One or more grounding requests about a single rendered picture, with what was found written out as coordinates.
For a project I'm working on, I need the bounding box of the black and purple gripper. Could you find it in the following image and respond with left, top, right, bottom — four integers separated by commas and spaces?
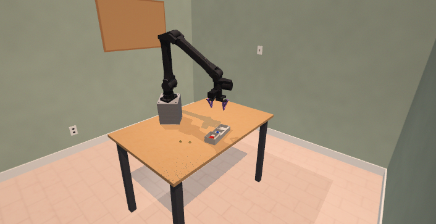
207, 95, 228, 110

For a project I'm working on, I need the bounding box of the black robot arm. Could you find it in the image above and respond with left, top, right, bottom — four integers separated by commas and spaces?
157, 30, 233, 103

